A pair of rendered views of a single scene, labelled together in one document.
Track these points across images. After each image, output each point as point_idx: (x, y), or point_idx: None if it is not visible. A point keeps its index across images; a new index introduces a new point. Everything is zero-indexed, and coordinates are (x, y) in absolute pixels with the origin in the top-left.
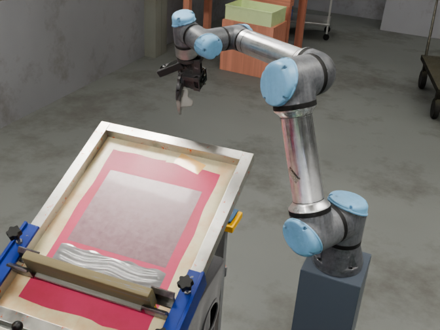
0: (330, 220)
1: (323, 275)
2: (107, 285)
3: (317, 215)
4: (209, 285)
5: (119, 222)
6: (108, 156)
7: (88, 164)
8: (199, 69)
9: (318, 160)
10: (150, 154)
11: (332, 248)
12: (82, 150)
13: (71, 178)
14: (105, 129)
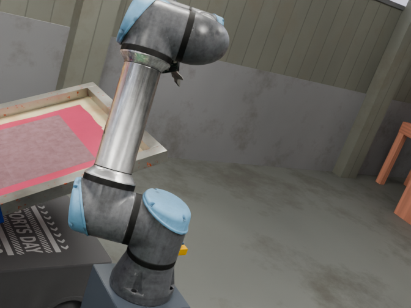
0: (113, 200)
1: (104, 282)
2: None
3: (96, 181)
4: (65, 267)
5: (12, 146)
6: (70, 106)
7: (49, 103)
8: None
9: (137, 124)
10: (98, 118)
11: (126, 253)
12: (53, 91)
13: (21, 102)
14: (87, 87)
